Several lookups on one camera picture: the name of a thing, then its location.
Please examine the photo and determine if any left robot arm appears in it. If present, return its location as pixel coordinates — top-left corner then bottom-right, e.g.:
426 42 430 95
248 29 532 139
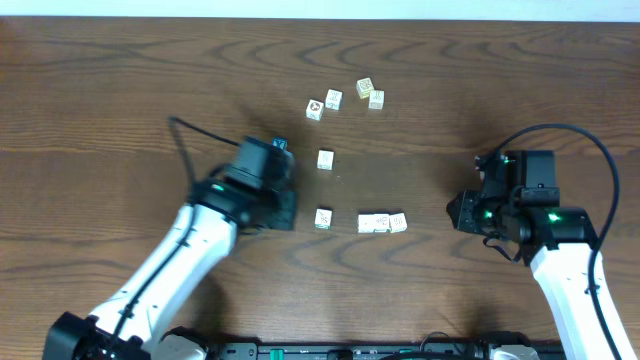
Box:
43 144 296 359

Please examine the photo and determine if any blue X block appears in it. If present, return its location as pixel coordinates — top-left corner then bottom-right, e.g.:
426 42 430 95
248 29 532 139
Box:
272 138 288 150

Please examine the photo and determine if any plain wooden M block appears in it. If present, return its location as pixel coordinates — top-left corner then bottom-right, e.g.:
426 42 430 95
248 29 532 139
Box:
317 150 334 171

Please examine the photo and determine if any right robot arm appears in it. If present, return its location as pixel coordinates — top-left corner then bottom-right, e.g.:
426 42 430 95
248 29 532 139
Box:
446 151 636 359

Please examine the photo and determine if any wooden block red disc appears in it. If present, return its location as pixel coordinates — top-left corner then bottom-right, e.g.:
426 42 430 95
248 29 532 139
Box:
305 99 324 121

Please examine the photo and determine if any yellow edged wooden block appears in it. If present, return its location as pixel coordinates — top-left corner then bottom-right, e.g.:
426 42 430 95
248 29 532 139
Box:
356 77 375 99

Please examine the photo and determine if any wooden Y block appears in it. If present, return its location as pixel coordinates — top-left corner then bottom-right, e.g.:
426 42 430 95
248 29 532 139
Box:
368 90 385 110

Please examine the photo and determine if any wooden block umbrella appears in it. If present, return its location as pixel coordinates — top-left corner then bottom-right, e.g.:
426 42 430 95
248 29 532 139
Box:
325 89 343 110

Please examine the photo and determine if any green edged wooden block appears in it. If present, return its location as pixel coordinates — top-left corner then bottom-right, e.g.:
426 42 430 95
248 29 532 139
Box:
357 214 376 233

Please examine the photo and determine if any black cable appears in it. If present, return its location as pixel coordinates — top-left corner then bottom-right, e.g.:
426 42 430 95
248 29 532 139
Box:
112 115 241 341
492 123 626 360

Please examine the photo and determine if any wooden O block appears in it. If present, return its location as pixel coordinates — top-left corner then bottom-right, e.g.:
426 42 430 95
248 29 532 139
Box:
389 213 408 233

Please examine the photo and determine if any right black cable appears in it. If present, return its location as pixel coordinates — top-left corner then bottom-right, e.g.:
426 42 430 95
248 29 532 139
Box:
492 123 626 360

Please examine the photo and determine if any left black cable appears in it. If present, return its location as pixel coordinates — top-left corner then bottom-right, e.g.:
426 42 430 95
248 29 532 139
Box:
112 115 241 341

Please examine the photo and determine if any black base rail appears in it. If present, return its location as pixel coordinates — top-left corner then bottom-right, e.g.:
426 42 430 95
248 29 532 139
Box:
212 340 566 360

